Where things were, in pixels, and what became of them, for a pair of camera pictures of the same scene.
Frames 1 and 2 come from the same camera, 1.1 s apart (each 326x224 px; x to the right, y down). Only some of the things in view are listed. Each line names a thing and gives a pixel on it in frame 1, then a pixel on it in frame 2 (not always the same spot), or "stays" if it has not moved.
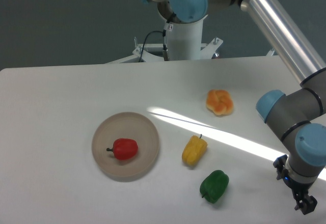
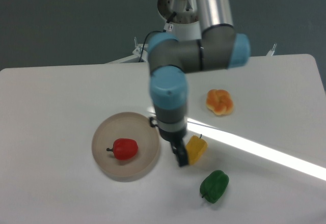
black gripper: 296,186 to 175,139
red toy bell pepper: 124,148 stays
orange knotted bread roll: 219,102 stays
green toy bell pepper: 214,186 stays
